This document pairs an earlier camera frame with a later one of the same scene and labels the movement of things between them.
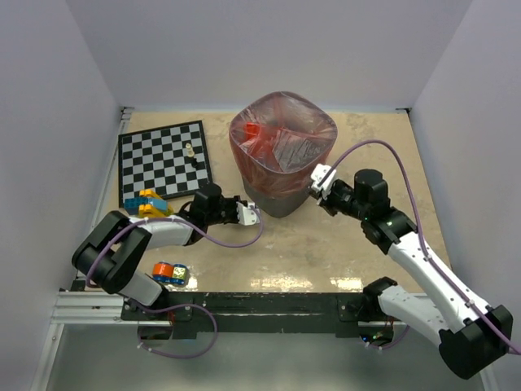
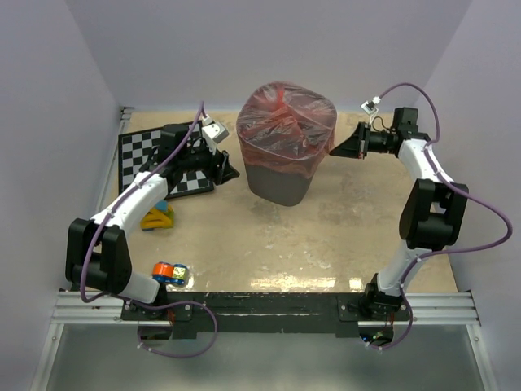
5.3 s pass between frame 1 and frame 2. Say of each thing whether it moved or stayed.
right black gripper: moved
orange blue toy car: stayed
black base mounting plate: stayed
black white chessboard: stayed
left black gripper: moved
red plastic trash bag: moved
